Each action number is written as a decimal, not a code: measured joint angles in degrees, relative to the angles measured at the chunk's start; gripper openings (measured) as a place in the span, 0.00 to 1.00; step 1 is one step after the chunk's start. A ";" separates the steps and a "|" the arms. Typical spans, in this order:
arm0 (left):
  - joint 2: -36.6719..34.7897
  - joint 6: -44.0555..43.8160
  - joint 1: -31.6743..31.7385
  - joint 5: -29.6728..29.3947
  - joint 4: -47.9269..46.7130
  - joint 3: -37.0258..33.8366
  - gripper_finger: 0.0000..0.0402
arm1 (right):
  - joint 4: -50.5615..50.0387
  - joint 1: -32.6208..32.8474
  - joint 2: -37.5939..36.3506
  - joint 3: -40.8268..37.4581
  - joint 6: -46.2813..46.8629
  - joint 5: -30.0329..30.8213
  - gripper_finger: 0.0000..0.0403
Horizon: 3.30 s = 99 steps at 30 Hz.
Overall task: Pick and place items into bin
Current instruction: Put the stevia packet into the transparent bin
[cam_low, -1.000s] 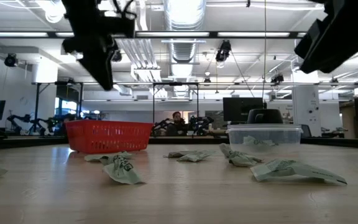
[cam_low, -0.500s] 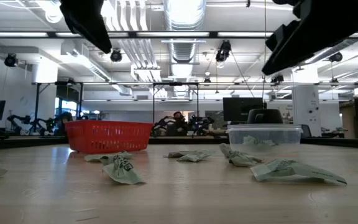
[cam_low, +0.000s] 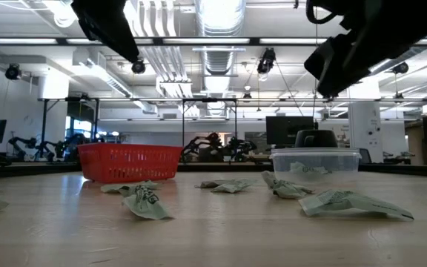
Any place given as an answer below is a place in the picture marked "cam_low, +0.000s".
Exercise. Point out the red plastic mesh basket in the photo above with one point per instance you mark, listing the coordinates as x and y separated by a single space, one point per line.
130 163

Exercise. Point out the black round ceiling fixture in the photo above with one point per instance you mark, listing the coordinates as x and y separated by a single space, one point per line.
400 68
138 67
12 71

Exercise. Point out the clear plastic bag of candies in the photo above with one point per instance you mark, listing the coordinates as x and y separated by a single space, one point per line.
347 167

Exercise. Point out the black aluminium table frame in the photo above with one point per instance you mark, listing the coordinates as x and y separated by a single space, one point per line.
32 168

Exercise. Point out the silver ceiling air duct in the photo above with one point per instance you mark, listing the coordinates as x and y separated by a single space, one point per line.
219 55

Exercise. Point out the white building column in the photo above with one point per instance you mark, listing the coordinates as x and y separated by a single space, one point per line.
365 122

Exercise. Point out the black background rig frame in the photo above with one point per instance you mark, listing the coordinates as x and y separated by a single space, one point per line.
210 100
44 122

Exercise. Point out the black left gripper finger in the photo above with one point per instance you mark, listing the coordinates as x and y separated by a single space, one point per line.
106 26

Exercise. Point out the rig bar with LED lights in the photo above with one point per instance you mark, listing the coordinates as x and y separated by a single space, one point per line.
158 41

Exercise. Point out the black background robot arms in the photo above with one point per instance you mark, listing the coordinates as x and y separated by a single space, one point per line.
206 144
24 144

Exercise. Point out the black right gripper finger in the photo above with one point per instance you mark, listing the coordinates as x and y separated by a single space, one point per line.
339 63

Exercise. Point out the black computer monitor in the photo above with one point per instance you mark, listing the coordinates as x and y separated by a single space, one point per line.
287 130

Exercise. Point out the black overhead camera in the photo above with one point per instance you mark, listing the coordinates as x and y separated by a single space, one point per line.
267 61

